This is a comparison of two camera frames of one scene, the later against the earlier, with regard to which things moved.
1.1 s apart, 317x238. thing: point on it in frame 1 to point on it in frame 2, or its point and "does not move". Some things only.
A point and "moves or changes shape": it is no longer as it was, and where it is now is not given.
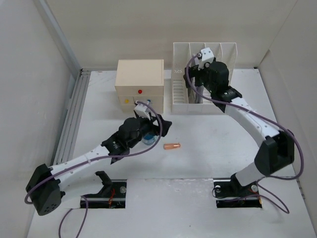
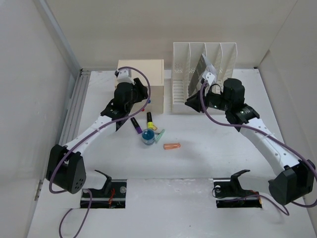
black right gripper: (193, 71) to (193, 101)
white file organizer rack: (182, 53) does not move
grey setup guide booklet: (193, 96) moves or changes shape
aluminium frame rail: (66, 143) does not move
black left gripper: (154, 129) to (140, 90)
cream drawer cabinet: (141, 81) does not move
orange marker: (171, 146) does not move
